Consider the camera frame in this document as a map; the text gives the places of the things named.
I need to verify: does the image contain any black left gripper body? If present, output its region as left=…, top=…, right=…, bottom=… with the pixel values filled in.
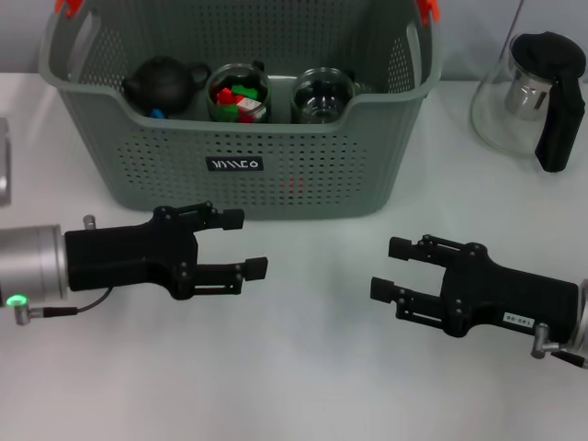
left=64, top=206, right=200, bottom=302

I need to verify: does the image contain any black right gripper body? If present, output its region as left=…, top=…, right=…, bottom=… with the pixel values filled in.
left=437, top=242, right=581, bottom=345

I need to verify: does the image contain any glass teacup with black base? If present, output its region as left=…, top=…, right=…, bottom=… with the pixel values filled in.
left=289, top=67, right=356, bottom=125
left=205, top=61, right=273, bottom=124

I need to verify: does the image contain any grey-green perforated storage bin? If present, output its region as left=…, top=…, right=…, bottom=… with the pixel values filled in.
left=37, top=0, right=445, bottom=221

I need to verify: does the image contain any black clay teapot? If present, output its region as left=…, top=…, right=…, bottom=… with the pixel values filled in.
left=121, top=55, right=214, bottom=119

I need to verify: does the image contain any right wrist cable with plug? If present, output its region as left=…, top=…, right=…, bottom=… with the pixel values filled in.
left=530, top=322, right=588, bottom=369

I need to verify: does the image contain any wrist cable with plug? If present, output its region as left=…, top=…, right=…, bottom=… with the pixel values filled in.
left=8, top=288, right=114, bottom=326
left=530, top=322, right=588, bottom=369

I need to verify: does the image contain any left wrist cable with plug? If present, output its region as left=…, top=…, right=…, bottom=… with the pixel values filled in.
left=8, top=288, right=114, bottom=326

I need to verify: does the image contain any glass pitcher with black handle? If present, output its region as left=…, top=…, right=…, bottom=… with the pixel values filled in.
left=469, top=30, right=587, bottom=174

